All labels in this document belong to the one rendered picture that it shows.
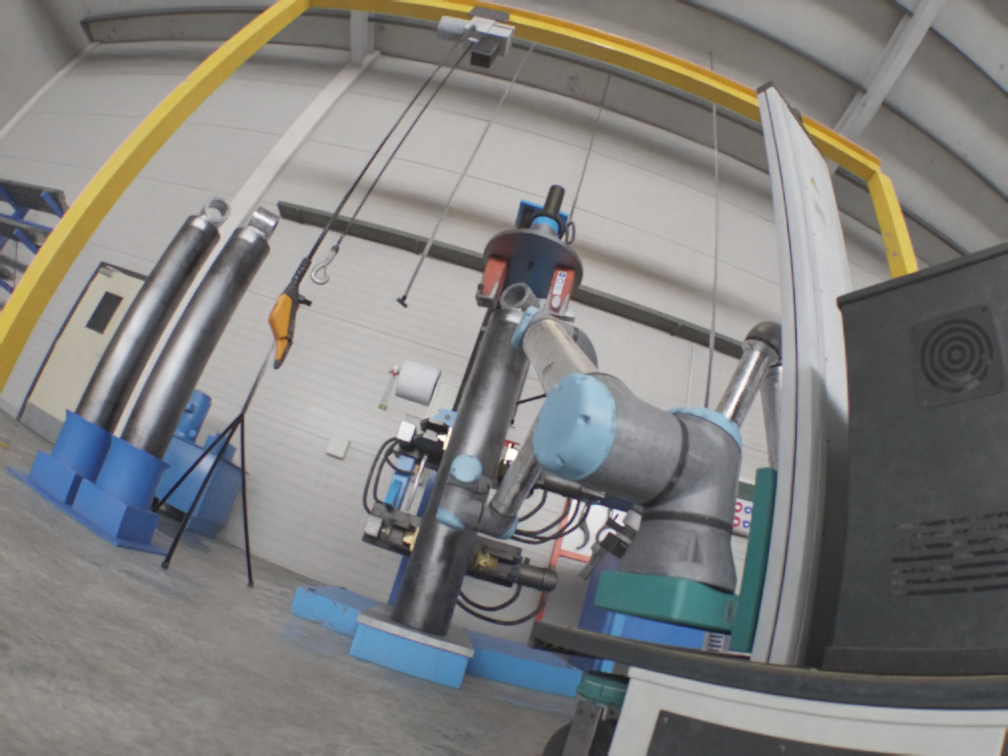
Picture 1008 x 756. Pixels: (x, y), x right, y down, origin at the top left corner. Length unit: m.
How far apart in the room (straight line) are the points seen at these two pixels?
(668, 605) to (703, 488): 0.19
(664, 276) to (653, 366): 1.18
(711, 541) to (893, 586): 0.28
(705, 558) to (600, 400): 0.27
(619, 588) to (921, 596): 0.41
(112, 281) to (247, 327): 2.04
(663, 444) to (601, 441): 0.10
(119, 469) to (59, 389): 4.03
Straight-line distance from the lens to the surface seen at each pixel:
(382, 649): 1.73
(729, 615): 0.80
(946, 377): 0.70
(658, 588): 0.70
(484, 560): 2.11
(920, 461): 0.66
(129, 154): 3.41
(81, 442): 2.35
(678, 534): 0.74
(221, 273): 2.35
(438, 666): 1.73
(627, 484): 0.71
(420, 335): 4.78
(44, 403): 6.23
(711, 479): 0.77
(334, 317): 4.99
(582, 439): 0.66
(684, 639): 3.44
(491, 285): 2.70
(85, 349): 6.11
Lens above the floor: 0.34
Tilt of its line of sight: 24 degrees up
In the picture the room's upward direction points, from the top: 17 degrees clockwise
